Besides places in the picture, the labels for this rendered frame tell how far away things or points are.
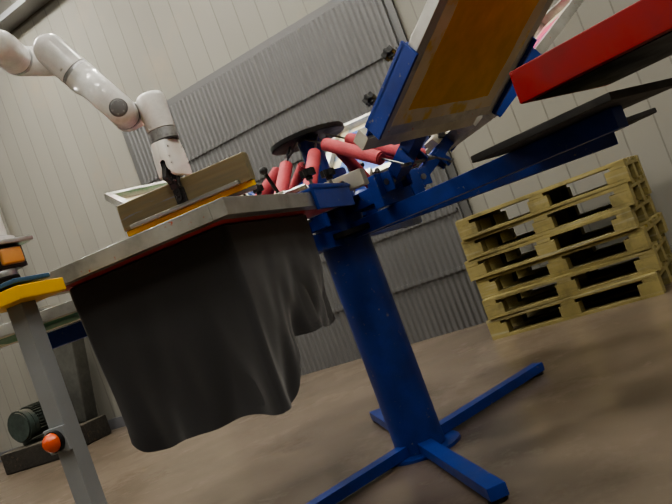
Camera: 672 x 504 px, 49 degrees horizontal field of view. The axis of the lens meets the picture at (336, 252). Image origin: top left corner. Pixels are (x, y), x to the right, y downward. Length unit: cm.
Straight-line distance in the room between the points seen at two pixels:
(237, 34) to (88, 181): 243
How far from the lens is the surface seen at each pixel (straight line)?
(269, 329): 166
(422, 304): 614
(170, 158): 197
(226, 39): 703
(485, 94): 262
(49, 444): 155
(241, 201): 158
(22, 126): 902
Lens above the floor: 77
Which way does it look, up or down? 2 degrees up
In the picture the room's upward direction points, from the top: 20 degrees counter-clockwise
